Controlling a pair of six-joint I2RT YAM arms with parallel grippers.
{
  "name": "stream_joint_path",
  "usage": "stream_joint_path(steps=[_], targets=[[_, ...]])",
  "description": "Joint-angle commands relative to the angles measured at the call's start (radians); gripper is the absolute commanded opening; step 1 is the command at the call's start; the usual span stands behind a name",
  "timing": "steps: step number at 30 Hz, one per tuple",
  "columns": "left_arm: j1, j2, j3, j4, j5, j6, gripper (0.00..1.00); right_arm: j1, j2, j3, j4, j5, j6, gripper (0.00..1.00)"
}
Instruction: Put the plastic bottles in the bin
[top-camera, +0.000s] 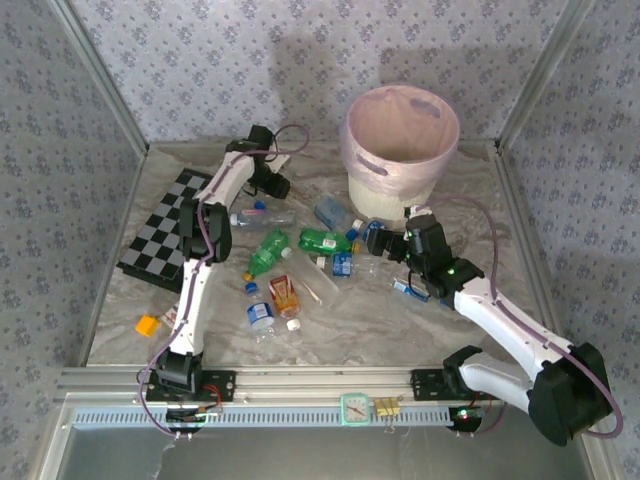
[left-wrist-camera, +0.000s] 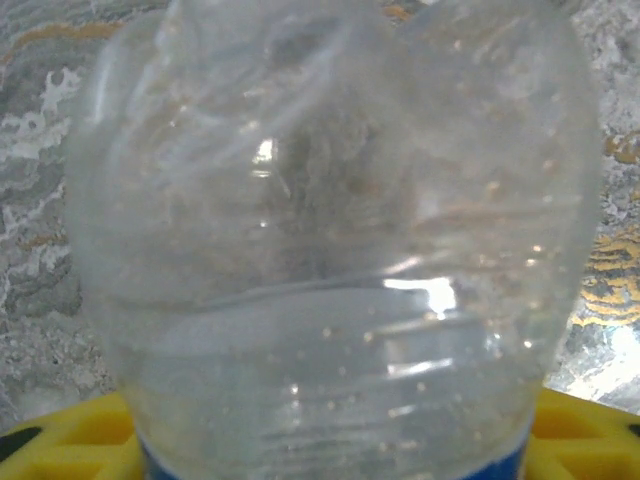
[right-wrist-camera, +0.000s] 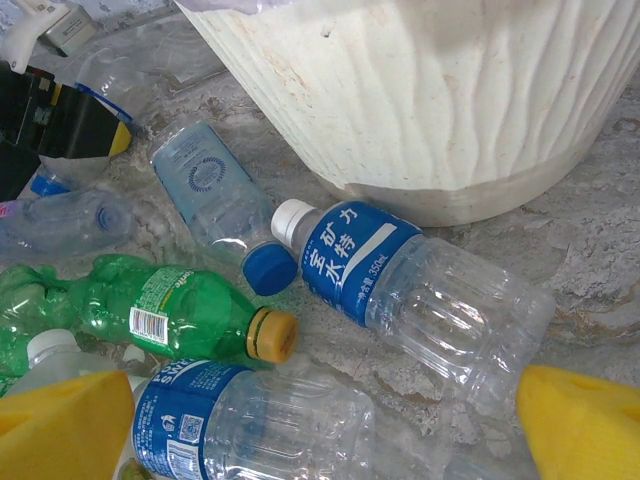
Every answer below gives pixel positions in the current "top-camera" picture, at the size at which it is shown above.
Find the clear bottle white cap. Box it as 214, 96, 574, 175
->
229, 207, 297, 230

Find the green bottle with white cap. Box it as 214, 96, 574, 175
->
243, 228, 293, 282

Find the orange drink bottle red label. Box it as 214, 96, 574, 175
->
268, 274, 303, 320

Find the cream ribbed waste bin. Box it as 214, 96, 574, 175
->
346, 169, 437, 224

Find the clear bottle blue-white label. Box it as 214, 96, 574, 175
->
392, 279, 451, 307

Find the crushed blue transparent bottle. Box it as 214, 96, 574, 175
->
313, 194, 354, 232

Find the green bottle yellow cap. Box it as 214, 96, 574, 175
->
298, 227, 362, 256

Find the large clear bottle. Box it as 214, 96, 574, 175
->
279, 246, 346, 307

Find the black grey chessboard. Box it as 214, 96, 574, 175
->
115, 168, 240, 294

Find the small green clock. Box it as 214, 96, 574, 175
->
340, 393, 370, 427

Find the small electronics board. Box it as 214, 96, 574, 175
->
448, 405, 486, 432
166, 402, 224, 426

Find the orange cube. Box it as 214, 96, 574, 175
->
134, 313, 162, 339

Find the grey metal panel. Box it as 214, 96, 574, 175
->
37, 404, 624, 480

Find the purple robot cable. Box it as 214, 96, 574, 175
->
417, 194, 625, 440
137, 123, 311, 441

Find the aluminium side rail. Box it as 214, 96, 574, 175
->
492, 141, 591, 369

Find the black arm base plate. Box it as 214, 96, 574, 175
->
410, 368, 501, 401
146, 369, 237, 404

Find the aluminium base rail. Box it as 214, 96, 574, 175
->
53, 366, 599, 407

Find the aluminium frame post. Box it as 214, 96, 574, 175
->
494, 0, 596, 154
49, 0, 150, 156

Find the grey slotted cable duct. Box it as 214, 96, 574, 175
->
72, 407, 484, 429

